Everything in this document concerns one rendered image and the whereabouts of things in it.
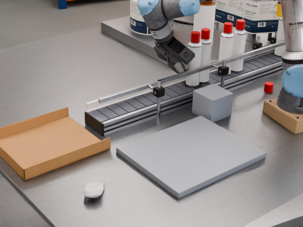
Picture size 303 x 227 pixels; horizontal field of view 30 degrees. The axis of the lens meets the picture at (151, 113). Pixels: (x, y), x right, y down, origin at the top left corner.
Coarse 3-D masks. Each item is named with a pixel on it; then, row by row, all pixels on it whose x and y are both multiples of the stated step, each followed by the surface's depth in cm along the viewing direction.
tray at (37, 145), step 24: (24, 120) 186; (48, 120) 192; (72, 120) 194; (0, 144) 179; (24, 144) 180; (48, 144) 180; (72, 144) 180; (96, 144) 175; (24, 168) 161; (48, 168) 167
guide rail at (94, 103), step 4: (264, 52) 237; (248, 56) 231; (212, 68) 220; (176, 80) 210; (164, 84) 207; (148, 88) 202; (136, 92) 199; (124, 96) 197; (96, 100) 190; (112, 100) 194; (88, 104) 188; (92, 104) 189; (96, 104) 190; (100, 104) 191; (88, 108) 189
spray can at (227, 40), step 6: (228, 24) 210; (228, 30) 211; (222, 36) 212; (228, 36) 211; (222, 42) 213; (228, 42) 212; (222, 48) 214; (228, 48) 213; (222, 54) 215; (228, 54) 214; (228, 66) 217
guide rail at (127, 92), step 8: (264, 48) 223; (272, 48) 226; (240, 56) 216; (208, 64) 207; (216, 64) 209; (184, 72) 201; (192, 72) 202; (168, 80) 196; (136, 88) 188; (144, 88) 190; (112, 96) 183; (120, 96) 185
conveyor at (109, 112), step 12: (252, 60) 233; (264, 60) 233; (276, 60) 234; (216, 72) 222; (240, 72) 222; (180, 84) 211; (204, 84) 211; (144, 96) 201; (168, 96) 202; (108, 108) 193; (120, 108) 193; (132, 108) 193
